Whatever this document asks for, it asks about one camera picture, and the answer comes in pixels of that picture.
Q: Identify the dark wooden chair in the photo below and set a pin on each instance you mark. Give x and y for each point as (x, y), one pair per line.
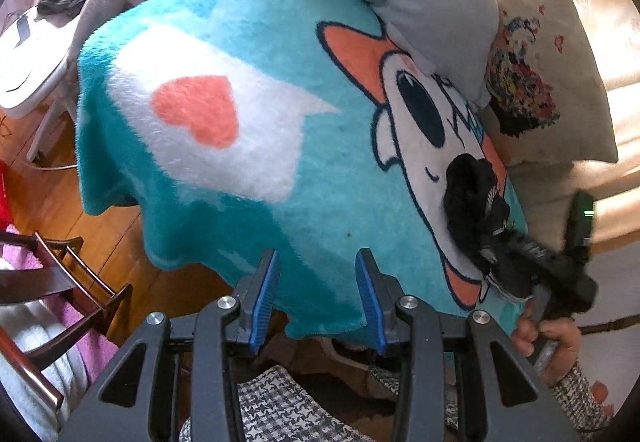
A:
(60, 272)

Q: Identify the person's houndstooth clothing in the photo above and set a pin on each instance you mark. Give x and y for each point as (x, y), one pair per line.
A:
(285, 409)

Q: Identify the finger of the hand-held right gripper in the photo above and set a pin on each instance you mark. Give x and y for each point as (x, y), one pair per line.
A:
(510, 284)
(525, 249)

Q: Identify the dark wooden rail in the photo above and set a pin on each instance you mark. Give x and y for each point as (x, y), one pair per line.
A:
(607, 324)

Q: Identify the person's right hand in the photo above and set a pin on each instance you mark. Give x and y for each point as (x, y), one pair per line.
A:
(562, 344)

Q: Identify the white ironing board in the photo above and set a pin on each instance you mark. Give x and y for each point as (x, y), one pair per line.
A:
(25, 72)

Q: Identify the person's right forearm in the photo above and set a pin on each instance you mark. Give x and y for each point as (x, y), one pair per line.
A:
(585, 399)

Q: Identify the beige sofa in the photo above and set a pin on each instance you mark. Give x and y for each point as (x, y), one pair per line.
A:
(617, 47)

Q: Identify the red object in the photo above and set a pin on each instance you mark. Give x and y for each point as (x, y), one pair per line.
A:
(4, 197)

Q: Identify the cream embroidered cushion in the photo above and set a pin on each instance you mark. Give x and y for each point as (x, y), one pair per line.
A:
(565, 112)

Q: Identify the turquoise printed blanket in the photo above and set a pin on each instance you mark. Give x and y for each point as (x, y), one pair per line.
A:
(250, 222)

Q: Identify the black pants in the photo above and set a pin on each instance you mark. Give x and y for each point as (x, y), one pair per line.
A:
(467, 207)

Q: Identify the pink towel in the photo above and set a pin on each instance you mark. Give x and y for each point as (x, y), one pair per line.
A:
(82, 327)

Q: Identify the white towel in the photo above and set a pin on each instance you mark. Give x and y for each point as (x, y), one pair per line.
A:
(35, 357)

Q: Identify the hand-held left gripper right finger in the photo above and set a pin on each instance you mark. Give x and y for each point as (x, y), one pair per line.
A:
(371, 304)

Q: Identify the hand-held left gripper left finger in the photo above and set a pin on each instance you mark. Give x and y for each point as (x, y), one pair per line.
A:
(262, 302)

